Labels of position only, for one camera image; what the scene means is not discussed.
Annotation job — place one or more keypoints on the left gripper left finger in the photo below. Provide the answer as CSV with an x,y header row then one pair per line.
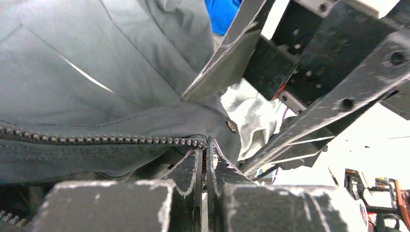
x,y
169,204

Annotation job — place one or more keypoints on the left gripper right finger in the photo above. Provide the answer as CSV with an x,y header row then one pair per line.
x,y
237,204

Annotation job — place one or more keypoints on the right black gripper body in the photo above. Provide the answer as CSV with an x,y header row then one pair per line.
x,y
310,55

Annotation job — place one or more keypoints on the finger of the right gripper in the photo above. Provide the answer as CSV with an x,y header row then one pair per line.
x,y
227,65
380,72

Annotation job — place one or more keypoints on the grey black zip jacket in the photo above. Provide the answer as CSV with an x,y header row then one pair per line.
x,y
91,90

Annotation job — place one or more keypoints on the blue white jacket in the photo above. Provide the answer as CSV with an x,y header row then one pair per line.
x,y
222,14

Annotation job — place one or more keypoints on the background shelving and clutter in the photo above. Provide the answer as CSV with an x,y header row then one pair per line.
x,y
383,205

